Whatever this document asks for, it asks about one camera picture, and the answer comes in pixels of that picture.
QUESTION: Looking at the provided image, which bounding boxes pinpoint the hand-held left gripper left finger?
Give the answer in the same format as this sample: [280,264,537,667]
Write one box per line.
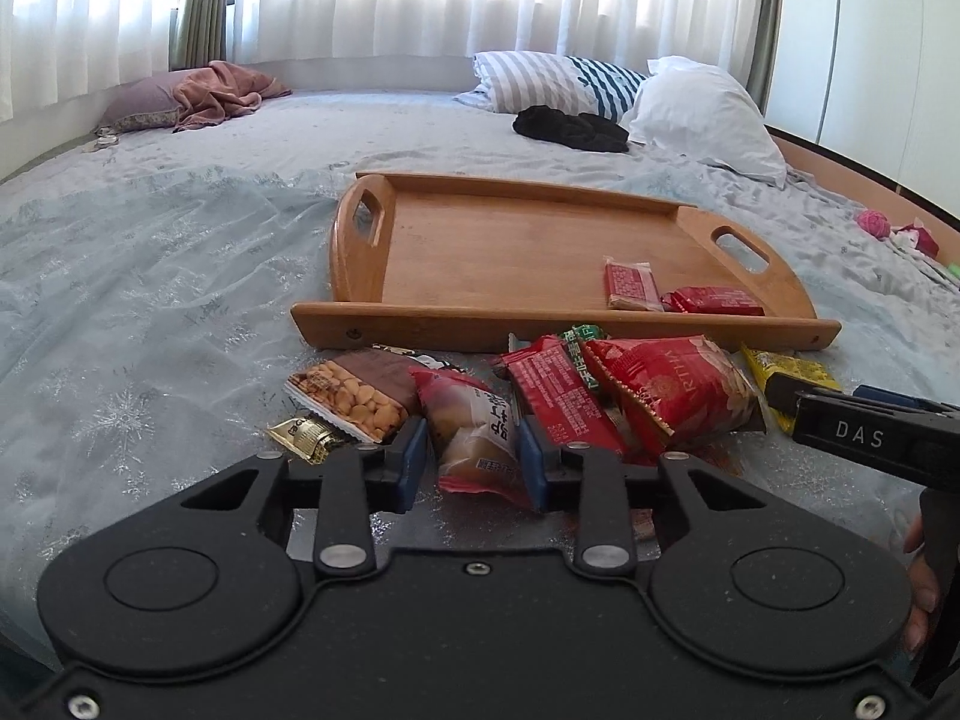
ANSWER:
[180,415,430,580]

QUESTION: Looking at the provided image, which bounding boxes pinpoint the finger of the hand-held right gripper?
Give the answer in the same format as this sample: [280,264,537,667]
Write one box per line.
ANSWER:
[765,372,842,415]
[853,384,959,412]

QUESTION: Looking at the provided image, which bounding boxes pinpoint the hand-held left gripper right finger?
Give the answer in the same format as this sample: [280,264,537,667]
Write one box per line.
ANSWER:
[517,416,781,580]

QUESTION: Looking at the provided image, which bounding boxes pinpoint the yellow snack packet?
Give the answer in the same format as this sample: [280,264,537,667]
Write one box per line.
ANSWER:
[739,343,845,434]

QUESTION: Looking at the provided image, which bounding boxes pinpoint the clear red bread packet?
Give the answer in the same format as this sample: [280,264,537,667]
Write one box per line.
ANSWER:
[411,367,523,496]

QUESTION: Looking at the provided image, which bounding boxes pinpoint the long red snack packet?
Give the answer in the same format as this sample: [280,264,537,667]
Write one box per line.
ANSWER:
[491,336,628,460]

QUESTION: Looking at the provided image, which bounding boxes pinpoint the gold snack packet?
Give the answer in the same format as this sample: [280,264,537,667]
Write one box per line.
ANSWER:
[266,416,353,466]

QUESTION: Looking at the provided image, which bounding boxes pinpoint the large red snack bag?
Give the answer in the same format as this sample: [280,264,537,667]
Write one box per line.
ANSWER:
[581,335,770,458]

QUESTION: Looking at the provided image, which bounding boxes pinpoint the wooden tray with handles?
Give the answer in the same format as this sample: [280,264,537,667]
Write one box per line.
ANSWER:
[291,172,842,353]

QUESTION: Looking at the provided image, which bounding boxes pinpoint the person's right hand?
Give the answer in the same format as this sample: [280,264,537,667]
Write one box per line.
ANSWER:
[902,514,943,655]

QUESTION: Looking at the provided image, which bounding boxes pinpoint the peanut bar packet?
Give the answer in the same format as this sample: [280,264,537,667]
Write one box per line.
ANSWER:
[283,351,425,443]

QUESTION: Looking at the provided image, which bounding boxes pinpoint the black and white snack packet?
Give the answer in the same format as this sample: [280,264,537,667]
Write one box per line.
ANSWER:
[371,343,466,373]

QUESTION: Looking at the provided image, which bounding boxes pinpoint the small red snack packet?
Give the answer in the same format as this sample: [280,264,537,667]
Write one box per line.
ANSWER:
[660,285,766,317]

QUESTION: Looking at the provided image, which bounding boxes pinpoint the green snack packet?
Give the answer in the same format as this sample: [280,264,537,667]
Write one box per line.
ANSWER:
[561,322,610,395]

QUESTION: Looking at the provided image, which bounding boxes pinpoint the red wafer packet clear ends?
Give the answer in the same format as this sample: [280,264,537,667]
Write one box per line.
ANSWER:
[604,258,665,313]

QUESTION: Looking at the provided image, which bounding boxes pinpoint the white pillow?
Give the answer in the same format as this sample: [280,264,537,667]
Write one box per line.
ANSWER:
[619,55,788,190]

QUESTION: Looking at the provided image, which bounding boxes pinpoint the bed with grey sheet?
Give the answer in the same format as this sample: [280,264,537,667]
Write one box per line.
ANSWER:
[0,86,960,691]

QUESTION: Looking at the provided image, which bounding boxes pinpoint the black cloth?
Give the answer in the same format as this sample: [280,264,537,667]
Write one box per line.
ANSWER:
[512,105,631,155]

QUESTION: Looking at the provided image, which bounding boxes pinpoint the teal striped pillow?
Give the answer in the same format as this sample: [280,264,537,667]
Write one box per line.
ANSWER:
[566,56,650,125]

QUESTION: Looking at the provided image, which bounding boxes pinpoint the green curtain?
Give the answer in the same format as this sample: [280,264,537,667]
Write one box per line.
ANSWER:
[169,0,241,72]
[750,0,786,115]

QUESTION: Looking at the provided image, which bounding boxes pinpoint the grey striped pillow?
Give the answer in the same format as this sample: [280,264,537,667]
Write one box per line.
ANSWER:
[454,51,601,117]

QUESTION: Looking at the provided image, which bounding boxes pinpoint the pink cloth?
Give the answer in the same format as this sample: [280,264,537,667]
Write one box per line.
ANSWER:
[172,60,293,134]

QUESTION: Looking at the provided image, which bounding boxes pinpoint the purple pillow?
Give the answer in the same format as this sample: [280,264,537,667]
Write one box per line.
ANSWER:
[97,69,218,134]

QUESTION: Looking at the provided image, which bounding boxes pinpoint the white sheer curtain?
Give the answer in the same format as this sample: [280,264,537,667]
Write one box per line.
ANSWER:
[0,0,788,122]

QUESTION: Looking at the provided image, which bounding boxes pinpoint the wooden bed frame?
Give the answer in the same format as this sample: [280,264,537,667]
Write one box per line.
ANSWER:
[765,124,960,241]

